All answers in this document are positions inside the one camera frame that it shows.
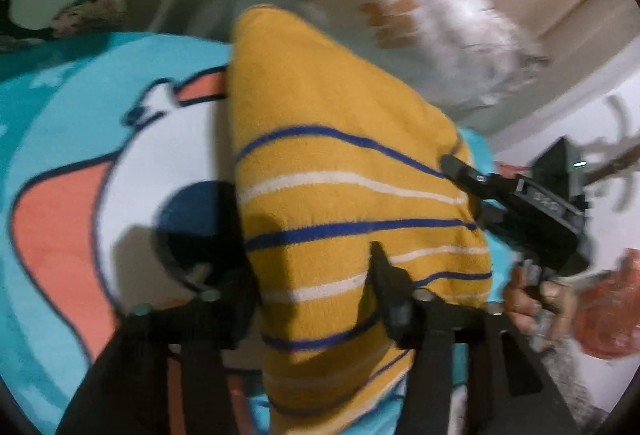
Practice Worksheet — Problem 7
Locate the white leaf print pillow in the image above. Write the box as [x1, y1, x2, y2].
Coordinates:
[235, 0, 551, 126]

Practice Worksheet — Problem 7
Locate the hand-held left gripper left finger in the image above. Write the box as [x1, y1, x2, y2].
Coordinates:
[57, 264, 262, 435]

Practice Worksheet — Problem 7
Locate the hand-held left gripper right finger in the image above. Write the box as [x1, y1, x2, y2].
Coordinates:
[369, 241, 581, 435]

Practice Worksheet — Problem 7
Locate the yellow striped sweater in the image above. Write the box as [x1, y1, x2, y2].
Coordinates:
[227, 5, 496, 435]

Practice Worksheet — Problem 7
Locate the teal printed blanket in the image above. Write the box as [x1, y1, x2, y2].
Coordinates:
[0, 31, 516, 435]

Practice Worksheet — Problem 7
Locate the red bag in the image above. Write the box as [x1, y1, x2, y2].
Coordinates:
[574, 249, 640, 362]

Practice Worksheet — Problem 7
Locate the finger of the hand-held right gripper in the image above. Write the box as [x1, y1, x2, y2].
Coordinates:
[440, 154, 518, 198]

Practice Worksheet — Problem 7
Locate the person's right hand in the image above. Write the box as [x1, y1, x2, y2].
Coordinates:
[502, 265, 578, 343]

